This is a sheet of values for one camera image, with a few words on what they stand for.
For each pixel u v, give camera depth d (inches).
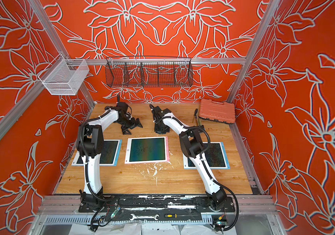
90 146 22.7
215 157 35.1
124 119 36.2
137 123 35.9
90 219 27.5
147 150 36.6
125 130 36.6
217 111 42.6
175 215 27.4
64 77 36.1
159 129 36.0
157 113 31.0
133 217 27.4
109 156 35.4
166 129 34.5
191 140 25.5
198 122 41.9
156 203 29.2
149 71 39.0
